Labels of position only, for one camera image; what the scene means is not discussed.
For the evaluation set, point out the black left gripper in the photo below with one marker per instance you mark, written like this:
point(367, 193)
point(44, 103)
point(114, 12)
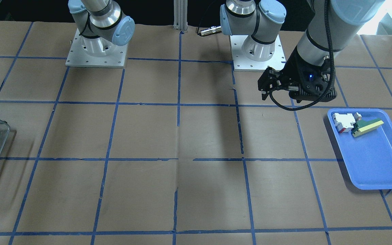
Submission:
point(291, 75)

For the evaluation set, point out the aluminium frame post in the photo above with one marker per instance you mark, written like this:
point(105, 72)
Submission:
point(180, 8)

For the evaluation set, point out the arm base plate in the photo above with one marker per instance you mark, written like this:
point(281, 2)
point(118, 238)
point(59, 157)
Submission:
point(243, 59)
point(97, 58)

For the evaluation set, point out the metal cable connector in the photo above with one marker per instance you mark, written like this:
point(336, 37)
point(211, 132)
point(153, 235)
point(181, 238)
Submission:
point(209, 31)

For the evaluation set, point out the blue plastic tray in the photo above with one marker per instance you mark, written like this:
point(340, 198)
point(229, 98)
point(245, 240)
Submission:
point(368, 157)

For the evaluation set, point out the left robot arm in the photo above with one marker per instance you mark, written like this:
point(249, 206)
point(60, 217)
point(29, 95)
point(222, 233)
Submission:
point(331, 26)

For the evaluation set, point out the white circuit breaker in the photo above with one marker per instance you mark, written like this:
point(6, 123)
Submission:
point(343, 122)

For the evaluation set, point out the green yellow terminal block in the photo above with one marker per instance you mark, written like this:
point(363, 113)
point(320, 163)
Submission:
point(362, 126)

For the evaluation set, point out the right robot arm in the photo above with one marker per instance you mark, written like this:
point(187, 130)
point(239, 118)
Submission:
point(102, 25)

